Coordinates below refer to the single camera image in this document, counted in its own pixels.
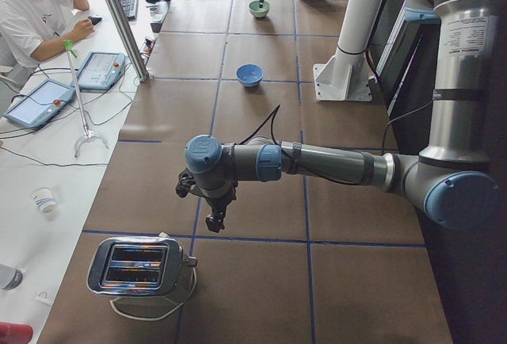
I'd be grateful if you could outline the green bowl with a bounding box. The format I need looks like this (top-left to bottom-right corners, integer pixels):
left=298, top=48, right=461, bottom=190
left=248, top=0, right=270, bottom=19

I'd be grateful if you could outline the blue bowl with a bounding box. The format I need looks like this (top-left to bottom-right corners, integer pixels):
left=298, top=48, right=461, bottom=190
left=236, top=63, right=264, bottom=88

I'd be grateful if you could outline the silver toaster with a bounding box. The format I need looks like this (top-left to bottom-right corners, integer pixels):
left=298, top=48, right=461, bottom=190
left=87, top=234, right=198, bottom=306

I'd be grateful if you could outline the black keyboard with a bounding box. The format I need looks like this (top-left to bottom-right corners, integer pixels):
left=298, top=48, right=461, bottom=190
left=120, top=0, right=139, bottom=21

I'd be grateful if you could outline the paper cup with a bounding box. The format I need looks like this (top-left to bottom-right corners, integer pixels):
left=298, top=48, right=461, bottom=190
left=32, top=187, right=56, bottom=213

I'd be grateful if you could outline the far teach pendant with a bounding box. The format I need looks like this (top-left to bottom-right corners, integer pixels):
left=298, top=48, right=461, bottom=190
left=77, top=52, right=126, bottom=93

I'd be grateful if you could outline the teach pendant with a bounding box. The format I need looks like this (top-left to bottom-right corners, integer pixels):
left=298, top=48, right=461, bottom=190
left=77, top=52, right=126, bottom=93
left=3, top=78, right=75, bottom=129

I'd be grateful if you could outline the black computer mouse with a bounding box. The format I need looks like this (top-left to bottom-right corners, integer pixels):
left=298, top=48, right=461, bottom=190
left=88, top=15, right=102, bottom=25

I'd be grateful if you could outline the near teach pendant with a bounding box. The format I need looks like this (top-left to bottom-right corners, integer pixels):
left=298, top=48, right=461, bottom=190
left=3, top=78, right=75, bottom=129

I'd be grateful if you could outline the reacher grabber tool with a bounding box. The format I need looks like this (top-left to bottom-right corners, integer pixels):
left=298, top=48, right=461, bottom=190
left=63, top=39, right=109, bottom=159

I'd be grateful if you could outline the grey bottle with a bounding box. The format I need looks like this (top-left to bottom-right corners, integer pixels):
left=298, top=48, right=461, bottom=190
left=0, top=263, right=23, bottom=290

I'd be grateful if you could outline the person in white shirt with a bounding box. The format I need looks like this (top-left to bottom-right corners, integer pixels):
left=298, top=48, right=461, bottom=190
left=1, top=0, right=94, bottom=68

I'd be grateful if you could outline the red can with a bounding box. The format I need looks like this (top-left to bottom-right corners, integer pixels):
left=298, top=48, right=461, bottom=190
left=0, top=322, right=33, bottom=344

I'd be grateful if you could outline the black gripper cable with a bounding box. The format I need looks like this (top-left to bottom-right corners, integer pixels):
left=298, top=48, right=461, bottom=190
left=239, top=104, right=435, bottom=185

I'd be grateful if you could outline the white toaster cable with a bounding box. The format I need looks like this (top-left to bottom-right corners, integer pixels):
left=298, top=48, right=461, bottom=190
left=109, top=270, right=198, bottom=322

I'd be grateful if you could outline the aluminium frame post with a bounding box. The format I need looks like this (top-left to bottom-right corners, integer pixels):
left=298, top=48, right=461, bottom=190
left=105, top=0, right=150, bottom=82

